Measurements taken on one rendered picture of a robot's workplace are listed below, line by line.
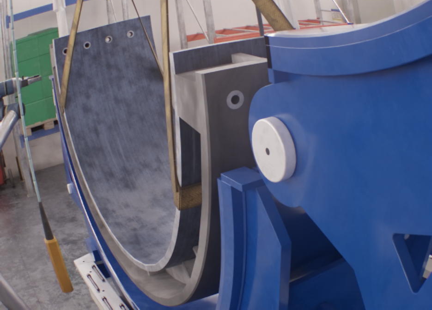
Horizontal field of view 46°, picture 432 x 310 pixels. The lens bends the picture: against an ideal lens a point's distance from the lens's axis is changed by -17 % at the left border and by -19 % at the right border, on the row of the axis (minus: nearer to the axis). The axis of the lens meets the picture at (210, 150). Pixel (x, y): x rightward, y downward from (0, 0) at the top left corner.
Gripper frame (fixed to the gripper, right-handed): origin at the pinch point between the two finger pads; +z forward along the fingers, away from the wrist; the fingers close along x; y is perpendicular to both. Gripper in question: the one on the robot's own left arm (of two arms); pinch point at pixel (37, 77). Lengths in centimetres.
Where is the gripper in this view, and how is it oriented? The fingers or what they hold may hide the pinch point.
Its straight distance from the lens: 368.4
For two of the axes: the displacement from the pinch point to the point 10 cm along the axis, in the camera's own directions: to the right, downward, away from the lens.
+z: 8.9, -2.4, 3.9
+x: -4.4, -2.2, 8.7
